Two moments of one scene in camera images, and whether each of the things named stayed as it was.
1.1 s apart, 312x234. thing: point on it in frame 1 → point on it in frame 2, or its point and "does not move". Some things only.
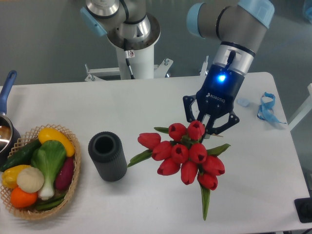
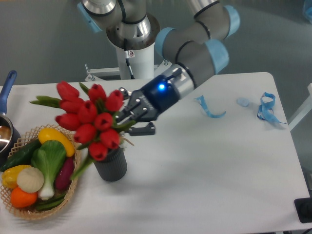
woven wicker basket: [29, 212] does not move
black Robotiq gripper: [217, 94] → [156, 96]
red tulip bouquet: [185, 152] → [91, 112]
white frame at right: [305, 108] does not move
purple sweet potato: [65, 175] does not move
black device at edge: [303, 206] does not move
